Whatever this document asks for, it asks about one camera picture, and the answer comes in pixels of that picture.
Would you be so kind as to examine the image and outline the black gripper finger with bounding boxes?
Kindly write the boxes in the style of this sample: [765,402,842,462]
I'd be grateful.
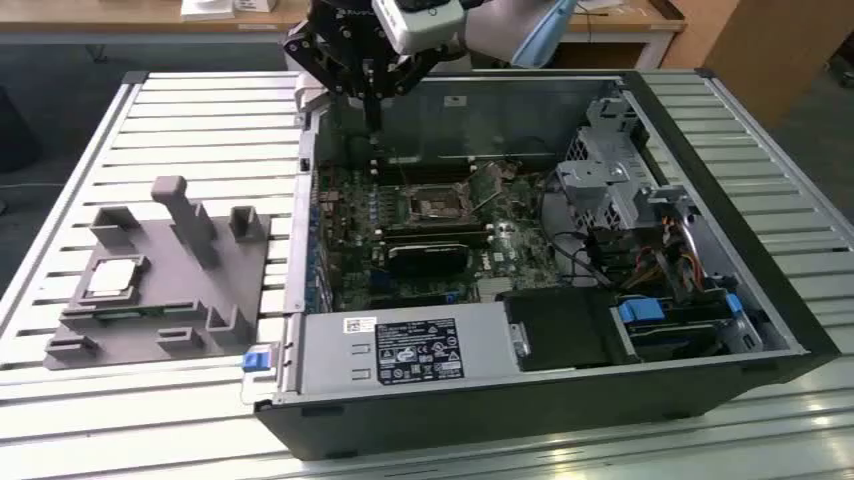
[280,22,378,131]
[372,49,439,133]

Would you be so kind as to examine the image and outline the silver CPU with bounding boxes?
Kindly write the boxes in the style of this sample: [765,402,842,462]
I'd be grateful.
[84,258,147,300]

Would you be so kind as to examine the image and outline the CPU socket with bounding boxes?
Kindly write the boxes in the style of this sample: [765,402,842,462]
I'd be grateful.
[406,183,479,222]

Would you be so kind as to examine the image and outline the empty black RAM slots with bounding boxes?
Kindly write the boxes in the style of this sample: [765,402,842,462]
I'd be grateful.
[368,158,472,185]

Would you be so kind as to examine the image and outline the plain white box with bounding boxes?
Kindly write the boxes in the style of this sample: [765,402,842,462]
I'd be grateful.
[179,0,236,22]

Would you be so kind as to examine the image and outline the black graphics card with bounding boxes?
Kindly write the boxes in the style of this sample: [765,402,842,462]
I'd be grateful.
[383,242,474,280]

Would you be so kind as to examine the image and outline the metal drive cage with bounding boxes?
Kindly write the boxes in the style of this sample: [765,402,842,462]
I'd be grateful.
[554,97,703,232]

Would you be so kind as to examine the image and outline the wooden desk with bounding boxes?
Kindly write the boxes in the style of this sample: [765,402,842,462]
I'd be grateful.
[0,0,689,71]

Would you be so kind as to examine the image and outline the green motherboard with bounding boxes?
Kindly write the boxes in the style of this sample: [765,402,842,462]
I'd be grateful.
[304,158,570,315]

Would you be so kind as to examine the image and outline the silver chipset heatsink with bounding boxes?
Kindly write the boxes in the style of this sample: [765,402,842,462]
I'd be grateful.
[478,278,516,302]

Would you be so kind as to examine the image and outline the grey parts rack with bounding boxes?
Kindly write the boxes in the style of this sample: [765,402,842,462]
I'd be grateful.
[41,174,276,372]

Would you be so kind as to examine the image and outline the wooden cabinet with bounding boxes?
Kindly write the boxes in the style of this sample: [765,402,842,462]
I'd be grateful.
[663,0,854,130]

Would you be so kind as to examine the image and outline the black fan shroud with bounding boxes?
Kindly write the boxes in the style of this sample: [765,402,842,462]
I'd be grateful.
[498,288,643,372]

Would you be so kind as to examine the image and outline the grey power supply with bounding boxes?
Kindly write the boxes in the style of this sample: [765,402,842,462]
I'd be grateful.
[295,299,530,397]

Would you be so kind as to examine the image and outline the green RAM stick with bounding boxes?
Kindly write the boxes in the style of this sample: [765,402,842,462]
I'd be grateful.
[92,307,170,319]

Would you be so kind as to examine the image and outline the blue disk carrier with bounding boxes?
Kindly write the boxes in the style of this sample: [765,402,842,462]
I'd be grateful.
[617,296,667,327]

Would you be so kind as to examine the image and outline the disk bay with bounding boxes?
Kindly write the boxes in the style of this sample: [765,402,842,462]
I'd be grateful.
[610,292,767,362]

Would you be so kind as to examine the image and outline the black PC case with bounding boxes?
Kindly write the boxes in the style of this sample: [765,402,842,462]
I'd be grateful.
[251,67,843,462]

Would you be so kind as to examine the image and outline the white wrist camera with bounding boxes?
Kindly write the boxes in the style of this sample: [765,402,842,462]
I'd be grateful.
[371,0,467,55]

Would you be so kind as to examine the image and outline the black internal cable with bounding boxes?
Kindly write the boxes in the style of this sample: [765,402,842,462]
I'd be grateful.
[541,230,619,290]

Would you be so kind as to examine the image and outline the coloured wire bundle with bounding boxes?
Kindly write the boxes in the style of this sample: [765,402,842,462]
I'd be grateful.
[625,213,707,304]

